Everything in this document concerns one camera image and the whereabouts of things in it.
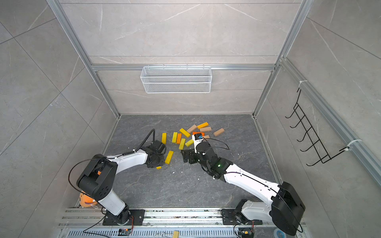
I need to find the lime yellow block long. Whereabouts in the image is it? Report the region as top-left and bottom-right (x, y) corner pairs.
(185, 139), (194, 147)

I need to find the lime yellow block short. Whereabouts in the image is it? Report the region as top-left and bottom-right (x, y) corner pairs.
(179, 138), (186, 150)

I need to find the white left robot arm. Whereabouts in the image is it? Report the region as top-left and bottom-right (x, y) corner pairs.
(76, 140), (166, 225)

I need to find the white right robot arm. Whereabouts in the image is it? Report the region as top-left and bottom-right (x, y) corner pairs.
(181, 141), (306, 236)

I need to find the orange block upright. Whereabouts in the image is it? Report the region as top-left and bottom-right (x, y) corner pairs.
(176, 133), (182, 144)

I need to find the lime yellow block far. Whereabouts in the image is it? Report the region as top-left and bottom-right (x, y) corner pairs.
(172, 132), (178, 144)

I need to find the yellow block angled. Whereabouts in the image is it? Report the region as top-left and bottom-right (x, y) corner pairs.
(179, 128), (191, 138)

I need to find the orange block flat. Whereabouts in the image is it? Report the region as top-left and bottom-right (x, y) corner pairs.
(192, 131), (205, 136)

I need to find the tan wooden block angled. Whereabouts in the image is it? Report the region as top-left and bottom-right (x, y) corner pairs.
(187, 125), (197, 133)

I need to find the tan wooden block middle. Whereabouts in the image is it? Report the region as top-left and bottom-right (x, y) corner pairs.
(199, 127), (212, 132)

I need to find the amber yellow block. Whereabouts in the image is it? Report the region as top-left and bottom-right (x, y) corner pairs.
(197, 122), (209, 129)

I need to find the tan wooden block right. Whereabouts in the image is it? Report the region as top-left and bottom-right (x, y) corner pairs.
(213, 128), (225, 136)

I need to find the orange plush toy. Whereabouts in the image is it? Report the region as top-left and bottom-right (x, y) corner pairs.
(79, 192), (97, 208)

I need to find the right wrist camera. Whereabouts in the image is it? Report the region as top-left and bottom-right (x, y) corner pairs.
(192, 134), (203, 153)

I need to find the white wire mesh basket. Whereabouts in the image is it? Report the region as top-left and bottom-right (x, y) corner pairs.
(140, 66), (212, 94)

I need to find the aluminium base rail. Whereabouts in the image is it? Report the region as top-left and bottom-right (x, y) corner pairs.
(56, 207), (310, 238)

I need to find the black wire hook rack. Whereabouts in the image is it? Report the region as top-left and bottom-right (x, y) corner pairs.
(285, 88), (349, 167)

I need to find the aluminium frame post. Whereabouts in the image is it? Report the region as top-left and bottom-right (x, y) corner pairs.
(47, 0), (120, 119)

